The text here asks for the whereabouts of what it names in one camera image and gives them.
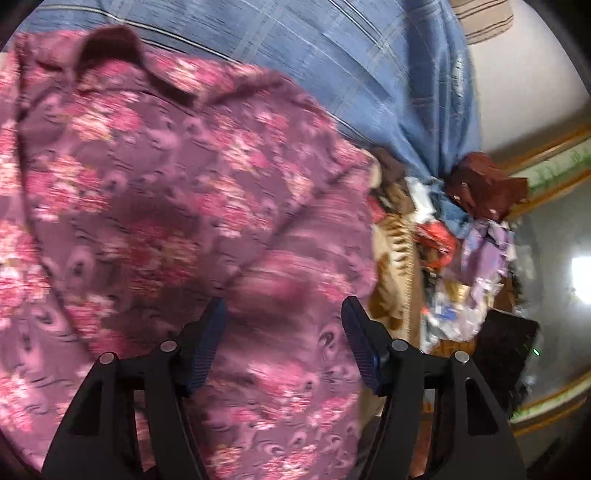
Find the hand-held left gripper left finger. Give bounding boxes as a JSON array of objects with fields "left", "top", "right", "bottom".
[{"left": 41, "top": 296, "right": 228, "bottom": 480}]

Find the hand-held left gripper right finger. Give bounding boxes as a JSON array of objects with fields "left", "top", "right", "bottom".
[{"left": 341, "top": 296, "right": 528, "bottom": 480}]

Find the purple floral garment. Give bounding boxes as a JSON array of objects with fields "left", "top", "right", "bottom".
[{"left": 0, "top": 25, "right": 384, "bottom": 480}]

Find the beige floral fleece blanket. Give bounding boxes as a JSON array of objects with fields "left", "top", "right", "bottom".
[{"left": 360, "top": 157, "right": 423, "bottom": 462}]

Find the lilac floral cloth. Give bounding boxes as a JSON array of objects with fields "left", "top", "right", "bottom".
[{"left": 455, "top": 218, "right": 517, "bottom": 296}]

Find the red cloth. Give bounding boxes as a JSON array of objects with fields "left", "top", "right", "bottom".
[{"left": 413, "top": 220, "right": 459, "bottom": 271}]

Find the maroon cloth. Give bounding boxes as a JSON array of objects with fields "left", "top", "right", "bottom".
[{"left": 444, "top": 151, "right": 530, "bottom": 221}]

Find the dark brown cloth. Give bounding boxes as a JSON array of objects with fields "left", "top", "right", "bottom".
[{"left": 372, "top": 147, "right": 409, "bottom": 204}]

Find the blue checked cloth bundle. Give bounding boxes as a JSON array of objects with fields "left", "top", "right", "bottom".
[{"left": 18, "top": 0, "right": 483, "bottom": 232}]

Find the green wooden frame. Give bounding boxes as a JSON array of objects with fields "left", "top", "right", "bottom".
[{"left": 496, "top": 129, "right": 591, "bottom": 439}]

